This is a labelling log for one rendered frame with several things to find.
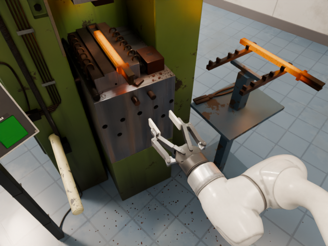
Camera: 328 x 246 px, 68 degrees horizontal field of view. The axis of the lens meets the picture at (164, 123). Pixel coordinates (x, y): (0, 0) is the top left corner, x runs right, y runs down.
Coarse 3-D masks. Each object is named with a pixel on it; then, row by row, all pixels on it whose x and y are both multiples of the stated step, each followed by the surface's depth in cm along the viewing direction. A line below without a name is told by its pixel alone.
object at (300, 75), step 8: (240, 40) 124; (248, 40) 123; (256, 48) 118; (264, 56) 116; (272, 56) 113; (280, 64) 110; (288, 64) 109; (288, 72) 108; (296, 72) 105; (304, 72) 104; (296, 80) 106; (304, 80) 105; (312, 80) 101; (320, 88) 100
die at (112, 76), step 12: (96, 24) 124; (72, 36) 120; (84, 36) 118; (108, 36) 118; (84, 48) 113; (96, 48) 111; (120, 48) 111; (84, 60) 107; (96, 60) 105; (108, 60) 105; (96, 72) 101; (108, 72) 99; (96, 84) 100; (108, 84) 103
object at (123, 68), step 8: (96, 32) 117; (104, 40) 112; (104, 48) 110; (112, 48) 108; (112, 56) 104; (120, 64) 100; (128, 64) 99; (120, 72) 100; (128, 72) 94; (128, 80) 97
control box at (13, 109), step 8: (0, 88) 74; (0, 96) 74; (8, 96) 76; (0, 104) 74; (8, 104) 76; (16, 104) 77; (0, 112) 74; (8, 112) 76; (16, 112) 77; (0, 120) 74; (24, 120) 79; (24, 128) 79; (32, 128) 81; (32, 136) 81; (0, 144) 75; (16, 144) 78; (0, 152) 75; (8, 152) 76
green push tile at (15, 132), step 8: (8, 120) 75; (16, 120) 77; (0, 128) 74; (8, 128) 75; (16, 128) 77; (0, 136) 74; (8, 136) 75; (16, 136) 77; (24, 136) 79; (8, 144) 75
